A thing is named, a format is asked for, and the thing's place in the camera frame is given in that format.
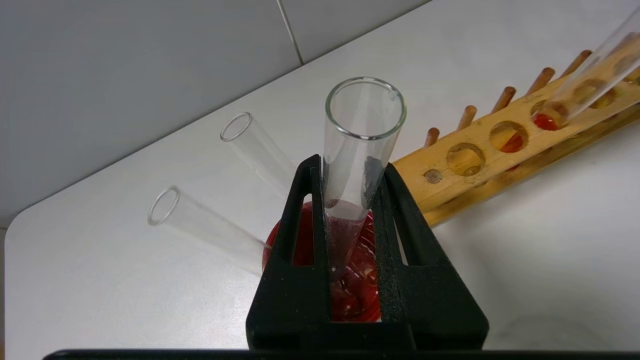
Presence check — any test tube with red pigment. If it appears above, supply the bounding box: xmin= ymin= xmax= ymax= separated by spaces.
xmin=500 ymin=5 xmax=640 ymax=153

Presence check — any red cylindrical cup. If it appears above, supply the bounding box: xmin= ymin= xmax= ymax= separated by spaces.
xmin=262 ymin=200 xmax=386 ymax=323

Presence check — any empty clear test tube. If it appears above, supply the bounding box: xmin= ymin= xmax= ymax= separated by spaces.
xmin=220 ymin=112 xmax=306 ymax=201
xmin=147 ymin=185 xmax=275 ymax=277

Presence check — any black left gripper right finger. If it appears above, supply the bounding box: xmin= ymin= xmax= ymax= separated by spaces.
xmin=370 ymin=162 xmax=489 ymax=351

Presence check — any wooden test tube rack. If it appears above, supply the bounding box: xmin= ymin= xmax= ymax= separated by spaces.
xmin=392 ymin=30 xmax=640 ymax=228

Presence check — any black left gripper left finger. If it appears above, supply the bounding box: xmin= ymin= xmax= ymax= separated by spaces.
xmin=246 ymin=154 xmax=332 ymax=351

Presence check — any test tube with blue pigment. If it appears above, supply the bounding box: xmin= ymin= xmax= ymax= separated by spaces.
xmin=322 ymin=76 xmax=407 ymax=283

